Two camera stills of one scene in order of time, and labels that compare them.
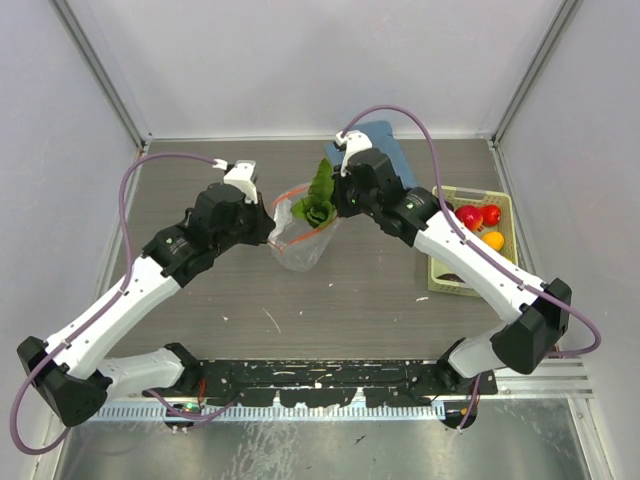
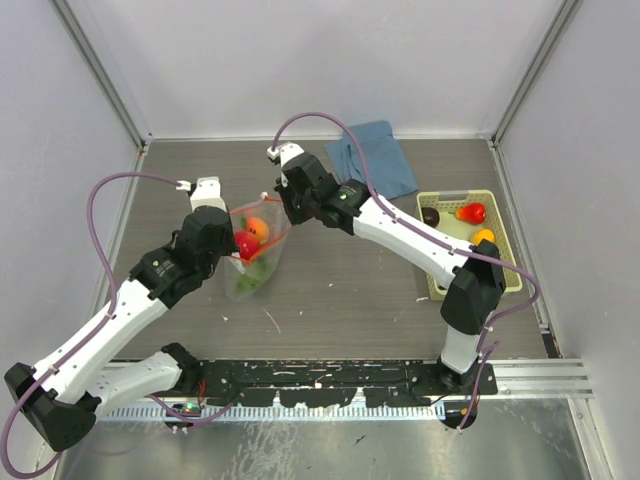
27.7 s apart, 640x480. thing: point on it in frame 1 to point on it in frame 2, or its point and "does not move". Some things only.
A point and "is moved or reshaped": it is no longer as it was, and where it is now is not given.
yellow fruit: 494,239 to 482,233
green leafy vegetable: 318,207 is moved or reshaped
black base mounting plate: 327,382 does not move
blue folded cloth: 382,139 does not move
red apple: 471,217 to 247,243
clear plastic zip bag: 292,240 to 260,227
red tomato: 491,214 to 473,213
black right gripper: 343,209 to 285,189
